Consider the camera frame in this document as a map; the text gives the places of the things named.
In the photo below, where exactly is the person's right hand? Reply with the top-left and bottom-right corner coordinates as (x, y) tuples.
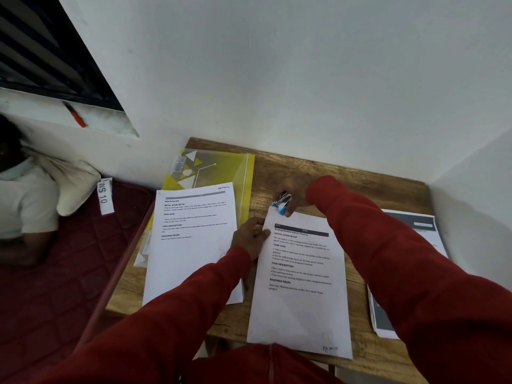
(274, 178), (313, 219)

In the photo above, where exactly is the pile of text-only sheets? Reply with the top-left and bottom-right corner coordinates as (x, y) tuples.
(246, 206), (354, 361)

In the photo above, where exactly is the white paper label tag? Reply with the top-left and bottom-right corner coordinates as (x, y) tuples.
(97, 178), (116, 216)

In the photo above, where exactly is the dark louvred window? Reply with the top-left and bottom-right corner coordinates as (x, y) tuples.
(0, 0), (125, 113)

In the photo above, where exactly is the yellow patterned plastic folder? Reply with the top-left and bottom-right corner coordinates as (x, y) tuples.
(133, 147), (255, 268)

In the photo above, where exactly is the person's red jacket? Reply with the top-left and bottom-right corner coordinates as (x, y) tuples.
(180, 342), (345, 384)

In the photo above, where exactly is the blue and silver stapler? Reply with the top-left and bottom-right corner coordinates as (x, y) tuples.
(271, 190), (293, 217)

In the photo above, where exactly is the red marker on sill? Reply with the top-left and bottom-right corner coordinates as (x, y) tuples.
(62, 101), (87, 129)

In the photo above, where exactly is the stack of printed sheets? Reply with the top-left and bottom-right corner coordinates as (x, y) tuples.
(142, 182), (245, 307)

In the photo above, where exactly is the person's right forearm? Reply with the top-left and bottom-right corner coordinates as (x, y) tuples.
(306, 174), (512, 384)

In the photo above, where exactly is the person's left hand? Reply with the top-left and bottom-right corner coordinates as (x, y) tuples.
(230, 216), (271, 261)

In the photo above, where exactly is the small pile of printed sheets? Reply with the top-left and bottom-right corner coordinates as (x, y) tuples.
(367, 209), (449, 340)

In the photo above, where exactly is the maroon bed mattress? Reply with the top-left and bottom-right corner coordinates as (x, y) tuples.
(0, 179), (155, 384)

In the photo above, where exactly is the person's left forearm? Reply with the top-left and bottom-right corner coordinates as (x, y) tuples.
(34, 246), (253, 384)

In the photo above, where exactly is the white pillow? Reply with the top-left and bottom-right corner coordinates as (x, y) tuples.
(22, 146), (102, 217)

